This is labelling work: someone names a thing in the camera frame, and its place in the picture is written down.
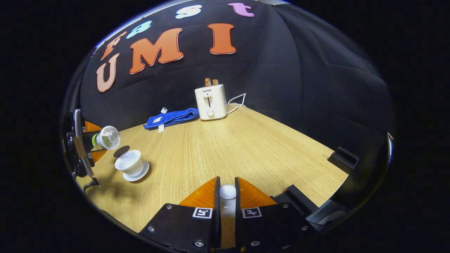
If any clear green-label water bottle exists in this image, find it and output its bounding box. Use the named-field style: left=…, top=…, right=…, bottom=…
left=92, top=126, right=121, bottom=150

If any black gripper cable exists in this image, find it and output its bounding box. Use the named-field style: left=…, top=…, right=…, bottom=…
left=83, top=177, right=101, bottom=194

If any white teacup lid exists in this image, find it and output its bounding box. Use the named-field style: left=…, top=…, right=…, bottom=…
left=219, top=184, right=237, bottom=219

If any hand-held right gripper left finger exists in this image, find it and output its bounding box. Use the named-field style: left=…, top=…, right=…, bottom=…
left=139, top=177, right=221, bottom=253

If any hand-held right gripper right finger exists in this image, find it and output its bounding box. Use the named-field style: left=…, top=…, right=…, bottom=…
left=235, top=177, right=319, bottom=252

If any blue towel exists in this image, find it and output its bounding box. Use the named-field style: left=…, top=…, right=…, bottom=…
left=143, top=108, right=199, bottom=133

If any white toaster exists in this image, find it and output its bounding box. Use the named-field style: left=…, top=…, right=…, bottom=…
left=194, top=84, right=228, bottom=121

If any black table clamp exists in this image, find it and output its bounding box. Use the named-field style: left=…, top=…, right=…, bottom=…
left=329, top=147, right=360, bottom=170

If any white teacup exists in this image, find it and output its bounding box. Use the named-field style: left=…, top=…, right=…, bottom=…
left=115, top=150, right=144, bottom=177

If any white toaster cable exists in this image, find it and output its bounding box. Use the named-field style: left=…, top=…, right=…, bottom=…
left=227, top=93, right=246, bottom=115

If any white saucer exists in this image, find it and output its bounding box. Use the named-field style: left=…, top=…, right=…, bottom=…
left=123, top=161, right=150, bottom=182

